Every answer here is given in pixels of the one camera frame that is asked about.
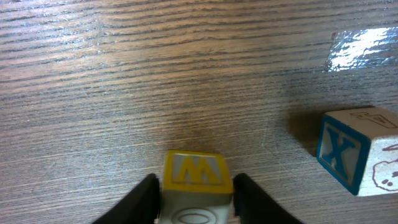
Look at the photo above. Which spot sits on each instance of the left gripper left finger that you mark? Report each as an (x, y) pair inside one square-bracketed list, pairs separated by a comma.
[(140, 206)]

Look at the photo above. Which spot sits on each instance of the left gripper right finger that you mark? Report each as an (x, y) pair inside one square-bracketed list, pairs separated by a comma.
[(254, 206)]

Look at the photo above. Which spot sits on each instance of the yellow M block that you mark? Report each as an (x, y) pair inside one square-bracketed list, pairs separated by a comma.
[(197, 188)]

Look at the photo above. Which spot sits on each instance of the white block number four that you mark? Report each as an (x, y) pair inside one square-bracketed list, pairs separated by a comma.
[(358, 148)]

